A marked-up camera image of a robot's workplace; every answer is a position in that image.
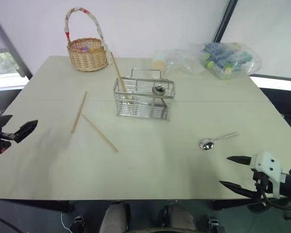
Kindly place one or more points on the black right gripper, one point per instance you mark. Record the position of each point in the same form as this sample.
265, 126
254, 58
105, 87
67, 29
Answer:
264, 183

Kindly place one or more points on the white window sill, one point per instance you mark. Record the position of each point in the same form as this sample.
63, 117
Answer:
7, 81
279, 82

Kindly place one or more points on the stainless steel spoon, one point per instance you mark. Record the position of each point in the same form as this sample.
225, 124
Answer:
158, 89
206, 144

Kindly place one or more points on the black table caster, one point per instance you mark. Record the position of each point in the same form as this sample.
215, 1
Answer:
79, 221
214, 222

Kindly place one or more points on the wooden chopstick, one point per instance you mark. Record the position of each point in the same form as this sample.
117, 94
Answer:
117, 70
99, 133
79, 112

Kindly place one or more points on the grey rounded robot leg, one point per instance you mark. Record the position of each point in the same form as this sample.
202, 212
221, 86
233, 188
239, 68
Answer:
178, 218
115, 218

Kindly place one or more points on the purple toy item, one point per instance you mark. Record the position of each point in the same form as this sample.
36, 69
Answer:
85, 48

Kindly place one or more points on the yellow toy item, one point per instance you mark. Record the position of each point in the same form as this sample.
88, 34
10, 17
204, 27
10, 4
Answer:
94, 49

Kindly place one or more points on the clear bag of coloured items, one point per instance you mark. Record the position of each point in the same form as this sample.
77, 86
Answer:
229, 60

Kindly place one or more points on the empty clear plastic bag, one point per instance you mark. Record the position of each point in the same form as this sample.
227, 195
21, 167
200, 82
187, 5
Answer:
182, 60

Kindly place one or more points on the pale yellow round item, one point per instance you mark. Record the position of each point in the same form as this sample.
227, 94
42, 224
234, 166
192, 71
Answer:
158, 65

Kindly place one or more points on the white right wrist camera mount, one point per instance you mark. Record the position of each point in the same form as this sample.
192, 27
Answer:
266, 161

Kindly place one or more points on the dark window frame post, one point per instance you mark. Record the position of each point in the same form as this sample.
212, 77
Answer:
12, 48
224, 21

